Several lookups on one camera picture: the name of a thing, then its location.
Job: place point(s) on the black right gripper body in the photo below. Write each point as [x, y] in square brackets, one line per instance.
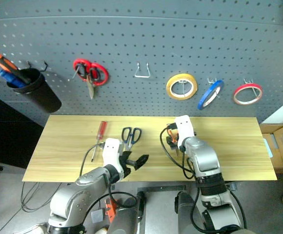
[172, 126]

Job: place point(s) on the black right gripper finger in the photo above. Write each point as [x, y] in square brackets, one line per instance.
[170, 142]

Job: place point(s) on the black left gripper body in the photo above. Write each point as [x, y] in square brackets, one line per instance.
[126, 165]

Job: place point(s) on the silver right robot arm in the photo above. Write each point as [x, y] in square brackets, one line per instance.
[206, 161]

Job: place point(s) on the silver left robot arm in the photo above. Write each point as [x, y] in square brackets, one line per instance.
[83, 192]

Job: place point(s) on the yellow tape roll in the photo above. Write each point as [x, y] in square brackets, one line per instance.
[168, 87]

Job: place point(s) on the blue tape roll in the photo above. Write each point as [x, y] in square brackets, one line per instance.
[205, 95]

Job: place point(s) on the red tape roll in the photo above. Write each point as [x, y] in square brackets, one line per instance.
[247, 85]

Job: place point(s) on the grey perforated pegboard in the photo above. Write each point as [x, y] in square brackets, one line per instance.
[141, 36]

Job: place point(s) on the silver peg hook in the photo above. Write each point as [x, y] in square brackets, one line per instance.
[253, 91]
[213, 80]
[183, 86]
[73, 76]

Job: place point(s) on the orange plastic part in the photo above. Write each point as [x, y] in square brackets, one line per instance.
[111, 210]

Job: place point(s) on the dark grey rounded shape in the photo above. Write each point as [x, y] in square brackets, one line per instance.
[124, 219]
[184, 212]

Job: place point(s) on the grey square block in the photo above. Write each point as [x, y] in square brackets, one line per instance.
[96, 216]

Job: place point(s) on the black cup holder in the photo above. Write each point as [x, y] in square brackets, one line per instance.
[41, 97]

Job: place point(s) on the black peg hook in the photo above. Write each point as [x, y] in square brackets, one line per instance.
[45, 65]
[29, 64]

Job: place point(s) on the black cabinet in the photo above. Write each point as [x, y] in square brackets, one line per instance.
[7, 131]

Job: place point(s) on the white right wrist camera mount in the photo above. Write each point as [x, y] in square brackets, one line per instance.
[185, 129]

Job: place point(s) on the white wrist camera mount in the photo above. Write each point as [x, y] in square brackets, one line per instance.
[185, 129]
[111, 152]

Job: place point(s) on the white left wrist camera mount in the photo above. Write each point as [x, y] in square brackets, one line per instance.
[111, 152]

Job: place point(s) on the grey metal base plate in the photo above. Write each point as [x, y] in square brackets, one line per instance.
[161, 209]

